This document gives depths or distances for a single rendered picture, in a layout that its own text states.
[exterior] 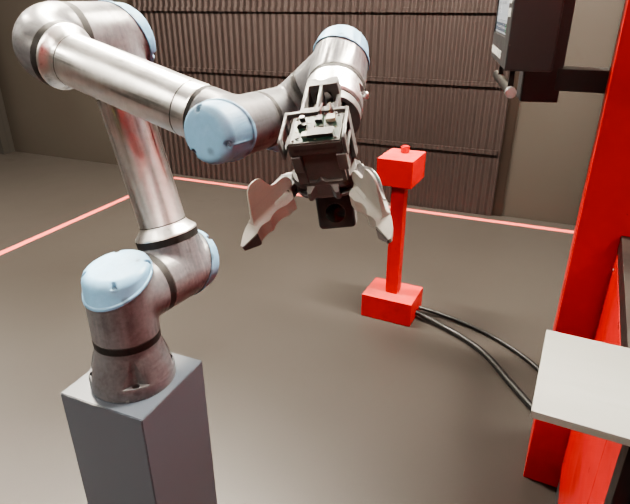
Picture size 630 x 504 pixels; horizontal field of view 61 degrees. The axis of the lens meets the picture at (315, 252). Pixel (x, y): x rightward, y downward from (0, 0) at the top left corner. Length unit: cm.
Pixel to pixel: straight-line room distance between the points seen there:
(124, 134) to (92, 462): 60
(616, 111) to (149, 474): 126
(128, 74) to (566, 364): 66
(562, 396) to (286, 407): 156
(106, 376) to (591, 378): 74
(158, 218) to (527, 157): 329
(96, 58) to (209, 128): 23
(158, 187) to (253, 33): 348
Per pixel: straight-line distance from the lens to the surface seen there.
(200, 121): 66
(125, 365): 99
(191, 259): 102
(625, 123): 148
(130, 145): 100
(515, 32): 158
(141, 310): 95
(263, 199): 57
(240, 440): 203
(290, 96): 75
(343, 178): 58
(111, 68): 79
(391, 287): 264
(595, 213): 153
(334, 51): 71
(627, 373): 76
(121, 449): 106
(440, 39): 394
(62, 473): 208
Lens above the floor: 140
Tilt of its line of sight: 25 degrees down
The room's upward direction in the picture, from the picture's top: straight up
